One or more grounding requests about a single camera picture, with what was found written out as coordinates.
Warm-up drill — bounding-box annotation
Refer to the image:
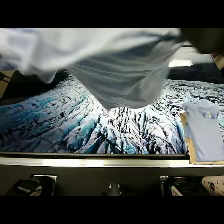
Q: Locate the light blue T-shirt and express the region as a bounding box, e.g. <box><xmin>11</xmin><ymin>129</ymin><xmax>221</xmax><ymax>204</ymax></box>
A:
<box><xmin>0</xmin><ymin>28</ymin><xmax>186</xmax><ymax>111</ymax></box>
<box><xmin>181</xmin><ymin>99</ymin><xmax>224</xmax><ymax>163</ymax></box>

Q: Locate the silver frame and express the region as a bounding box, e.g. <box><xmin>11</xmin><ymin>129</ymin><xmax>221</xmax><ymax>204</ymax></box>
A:
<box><xmin>0</xmin><ymin>155</ymin><xmax>224</xmax><ymax>197</ymax></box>

